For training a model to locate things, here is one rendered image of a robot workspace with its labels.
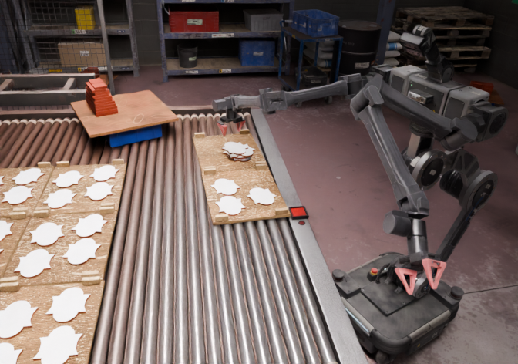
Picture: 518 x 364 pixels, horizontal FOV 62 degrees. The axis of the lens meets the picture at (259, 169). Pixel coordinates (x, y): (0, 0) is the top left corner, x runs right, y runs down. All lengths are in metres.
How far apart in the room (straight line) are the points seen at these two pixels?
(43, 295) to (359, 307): 1.61
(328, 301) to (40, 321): 0.96
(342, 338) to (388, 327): 1.00
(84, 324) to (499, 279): 2.70
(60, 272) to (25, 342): 0.29
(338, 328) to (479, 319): 1.67
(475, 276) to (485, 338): 0.53
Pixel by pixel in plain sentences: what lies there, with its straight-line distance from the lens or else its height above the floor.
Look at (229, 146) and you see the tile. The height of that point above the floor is 0.99.
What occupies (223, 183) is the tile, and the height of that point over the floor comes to 0.94.
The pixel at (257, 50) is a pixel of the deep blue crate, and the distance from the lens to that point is 6.39.
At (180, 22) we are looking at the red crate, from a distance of 6.12.
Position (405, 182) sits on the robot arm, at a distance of 1.37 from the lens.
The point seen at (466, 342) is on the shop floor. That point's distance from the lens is 2.93.
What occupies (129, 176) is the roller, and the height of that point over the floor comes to 0.92.
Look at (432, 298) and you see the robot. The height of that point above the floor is 0.24.
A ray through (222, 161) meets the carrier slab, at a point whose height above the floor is 0.94.
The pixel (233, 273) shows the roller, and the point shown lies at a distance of 1.66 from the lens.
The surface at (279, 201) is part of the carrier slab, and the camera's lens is 2.00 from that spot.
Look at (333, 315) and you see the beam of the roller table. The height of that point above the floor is 0.92.
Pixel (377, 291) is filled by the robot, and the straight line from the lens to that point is 2.63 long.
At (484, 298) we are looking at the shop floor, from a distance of 3.24.
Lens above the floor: 2.09
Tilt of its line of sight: 31 degrees down
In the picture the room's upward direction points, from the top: 3 degrees clockwise
